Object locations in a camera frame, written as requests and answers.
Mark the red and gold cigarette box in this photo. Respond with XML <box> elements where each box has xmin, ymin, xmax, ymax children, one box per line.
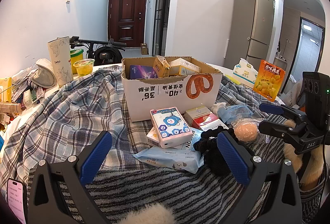
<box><xmin>184</xmin><ymin>105</ymin><xmax>229</xmax><ymax>132</ymax></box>

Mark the black electric bike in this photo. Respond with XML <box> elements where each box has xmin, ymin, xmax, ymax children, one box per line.
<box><xmin>69</xmin><ymin>36</ymin><xmax>127</xmax><ymax>66</ymax></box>

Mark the white cardboard box pretzel print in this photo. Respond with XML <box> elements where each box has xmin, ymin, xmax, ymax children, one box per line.
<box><xmin>121</xmin><ymin>56</ymin><xmax>223</xmax><ymax>123</ymax></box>

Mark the black knit cloth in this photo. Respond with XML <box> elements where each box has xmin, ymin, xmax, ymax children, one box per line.
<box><xmin>205</xmin><ymin>147</ymin><xmax>235</xmax><ymax>176</ymax></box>

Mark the light blue cigarette box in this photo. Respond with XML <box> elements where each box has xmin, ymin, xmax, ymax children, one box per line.
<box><xmin>178</xmin><ymin>128</ymin><xmax>205</xmax><ymax>150</ymax></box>

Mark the dark glass sliding door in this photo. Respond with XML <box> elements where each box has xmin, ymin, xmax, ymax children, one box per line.
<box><xmin>152</xmin><ymin>0</ymin><xmax>174</xmax><ymax>57</ymax></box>

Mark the pink box blue flower print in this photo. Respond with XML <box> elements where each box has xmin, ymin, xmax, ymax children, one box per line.
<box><xmin>150</xmin><ymin>107</ymin><xmax>192</xmax><ymax>148</ymax></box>

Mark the cream furry cloth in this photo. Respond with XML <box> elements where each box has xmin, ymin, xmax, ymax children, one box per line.
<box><xmin>128</xmin><ymin>203</ymin><xmax>176</xmax><ymax>224</ymax></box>

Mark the white tissue pack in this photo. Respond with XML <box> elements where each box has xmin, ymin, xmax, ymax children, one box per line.
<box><xmin>232</xmin><ymin>58</ymin><xmax>259</xmax><ymax>85</ymax></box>

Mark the purple box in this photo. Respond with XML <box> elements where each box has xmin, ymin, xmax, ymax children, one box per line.
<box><xmin>130</xmin><ymin>65</ymin><xmax>159</xmax><ymax>79</ymax></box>

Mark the peach sponge in clear bag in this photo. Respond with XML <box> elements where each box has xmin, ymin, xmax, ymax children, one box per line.
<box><xmin>232</xmin><ymin>120</ymin><xmax>270</xmax><ymax>145</ymax></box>

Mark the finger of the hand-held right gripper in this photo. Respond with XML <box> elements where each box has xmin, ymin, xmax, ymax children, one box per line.
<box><xmin>258</xmin><ymin>120</ymin><xmax>305</xmax><ymax>142</ymax></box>
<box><xmin>258</xmin><ymin>103</ymin><xmax>307</xmax><ymax>121</ymax></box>

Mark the pile of assorted packets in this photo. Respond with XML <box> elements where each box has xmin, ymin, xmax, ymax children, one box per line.
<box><xmin>0</xmin><ymin>67</ymin><xmax>52</xmax><ymax>137</ymax></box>

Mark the blue printed packet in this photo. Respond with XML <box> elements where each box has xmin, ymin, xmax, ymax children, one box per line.
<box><xmin>219</xmin><ymin>105</ymin><xmax>261</xmax><ymax>126</ymax></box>

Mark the pale yellow box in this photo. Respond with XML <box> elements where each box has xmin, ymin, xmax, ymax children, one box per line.
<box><xmin>169</xmin><ymin>58</ymin><xmax>202</xmax><ymax>76</ymax></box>

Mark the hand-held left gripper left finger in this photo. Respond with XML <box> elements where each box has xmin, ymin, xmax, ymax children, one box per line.
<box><xmin>27</xmin><ymin>131</ymin><xmax>114</xmax><ymax>224</ymax></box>

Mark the yellow container green lid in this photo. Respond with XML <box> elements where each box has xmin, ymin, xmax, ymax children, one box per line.
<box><xmin>70</xmin><ymin>49</ymin><xmax>84</xmax><ymax>73</ymax></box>

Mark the grey striped blanket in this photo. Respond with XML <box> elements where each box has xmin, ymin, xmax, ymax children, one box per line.
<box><xmin>54</xmin><ymin>111</ymin><xmax>328</xmax><ymax>224</ymax></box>

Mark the dark red entrance door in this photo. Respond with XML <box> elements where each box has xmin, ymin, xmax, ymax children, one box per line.
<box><xmin>108</xmin><ymin>0</ymin><xmax>149</xmax><ymax>48</ymax></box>

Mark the yellow jelly cup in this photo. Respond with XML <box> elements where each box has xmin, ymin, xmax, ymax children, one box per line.
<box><xmin>73</xmin><ymin>58</ymin><xmax>95</xmax><ymax>77</ymax></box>

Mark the grey refrigerator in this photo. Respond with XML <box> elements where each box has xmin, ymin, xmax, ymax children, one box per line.
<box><xmin>224</xmin><ymin>0</ymin><xmax>276</xmax><ymax>70</ymax></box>

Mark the black fuzzy scrunchie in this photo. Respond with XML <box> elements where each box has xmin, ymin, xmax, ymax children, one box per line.
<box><xmin>193</xmin><ymin>126</ymin><xmax>234</xmax><ymax>153</ymax></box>

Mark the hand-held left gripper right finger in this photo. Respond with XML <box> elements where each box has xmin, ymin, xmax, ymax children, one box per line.
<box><xmin>217</xmin><ymin>132</ymin><xmax>302</xmax><ymax>224</ymax></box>

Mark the blue plaid blanket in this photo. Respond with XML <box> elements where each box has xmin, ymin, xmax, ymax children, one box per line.
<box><xmin>0</xmin><ymin>65</ymin><xmax>286</xmax><ymax>183</ymax></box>

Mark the tall white carton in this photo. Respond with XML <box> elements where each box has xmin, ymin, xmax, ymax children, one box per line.
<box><xmin>47</xmin><ymin>36</ymin><xmax>74</xmax><ymax>88</ymax></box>

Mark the grey cup-shaped mask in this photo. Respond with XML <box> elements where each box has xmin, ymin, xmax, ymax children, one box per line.
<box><xmin>35</xmin><ymin>58</ymin><xmax>57</xmax><ymax>88</ymax></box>

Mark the smartphone with lit screen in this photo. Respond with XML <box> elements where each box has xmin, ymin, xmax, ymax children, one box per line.
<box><xmin>6</xmin><ymin>178</ymin><xmax>27</xmax><ymax>224</ymax></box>

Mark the white barcode box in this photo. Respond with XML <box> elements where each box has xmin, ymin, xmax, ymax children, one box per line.
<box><xmin>146</xmin><ymin>127</ymin><xmax>165</xmax><ymax>146</ymax></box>

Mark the orange snack bag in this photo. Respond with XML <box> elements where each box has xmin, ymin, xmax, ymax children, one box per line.
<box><xmin>253</xmin><ymin>60</ymin><xmax>286</xmax><ymax>103</ymax></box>

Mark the white gear-shaped plastic part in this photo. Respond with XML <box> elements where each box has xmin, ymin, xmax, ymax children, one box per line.
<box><xmin>211</xmin><ymin>102</ymin><xmax>226</xmax><ymax>114</ymax></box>

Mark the blue wipes packet dog print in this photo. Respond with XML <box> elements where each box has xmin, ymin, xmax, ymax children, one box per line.
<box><xmin>133</xmin><ymin>146</ymin><xmax>205</xmax><ymax>174</ymax></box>

